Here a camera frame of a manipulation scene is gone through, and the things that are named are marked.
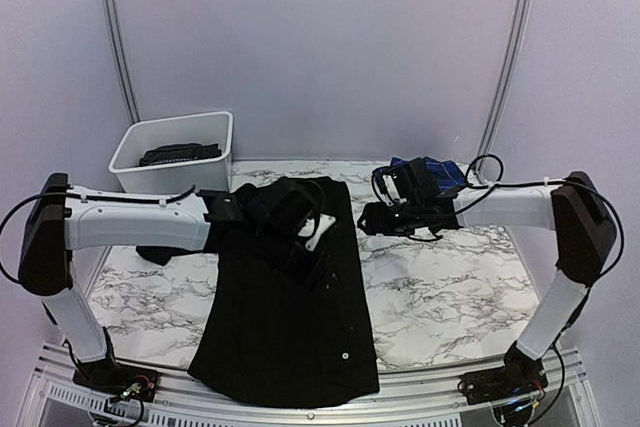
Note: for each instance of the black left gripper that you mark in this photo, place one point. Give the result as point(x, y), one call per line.
point(315, 276)

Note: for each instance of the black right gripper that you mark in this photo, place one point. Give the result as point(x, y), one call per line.
point(376, 222)

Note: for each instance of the black long sleeve shirt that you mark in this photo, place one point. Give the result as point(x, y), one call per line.
point(272, 344)

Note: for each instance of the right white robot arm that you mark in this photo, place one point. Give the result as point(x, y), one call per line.
point(465, 297)

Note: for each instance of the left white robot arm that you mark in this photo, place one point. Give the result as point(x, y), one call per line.
point(65, 219)

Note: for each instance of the blue plaid folded shirt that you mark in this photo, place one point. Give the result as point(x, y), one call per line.
point(427, 172)

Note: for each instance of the white plastic bin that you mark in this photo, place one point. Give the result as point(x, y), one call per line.
point(207, 128)

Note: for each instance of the dark clothes in bin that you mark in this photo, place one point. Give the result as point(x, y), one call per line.
point(179, 153)

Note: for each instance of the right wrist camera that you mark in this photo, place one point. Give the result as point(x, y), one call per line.
point(388, 190)

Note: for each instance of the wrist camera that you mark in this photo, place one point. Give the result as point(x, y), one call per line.
point(388, 190)
point(295, 209)

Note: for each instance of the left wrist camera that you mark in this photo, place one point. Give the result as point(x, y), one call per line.
point(295, 209)

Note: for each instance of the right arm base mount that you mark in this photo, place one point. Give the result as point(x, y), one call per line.
point(519, 374)

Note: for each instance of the right aluminium corner post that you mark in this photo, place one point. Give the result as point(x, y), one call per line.
point(497, 106)

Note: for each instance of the aluminium corner post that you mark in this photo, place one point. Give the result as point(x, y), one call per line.
point(118, 51)
point(497, 106)

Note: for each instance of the aluminium frame rail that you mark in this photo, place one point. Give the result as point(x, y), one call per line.
point(417, 397)

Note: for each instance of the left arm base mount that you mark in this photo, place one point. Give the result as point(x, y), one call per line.
point(120, 381)

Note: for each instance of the left aluminium corner post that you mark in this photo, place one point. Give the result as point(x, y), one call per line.
point(118, 51)

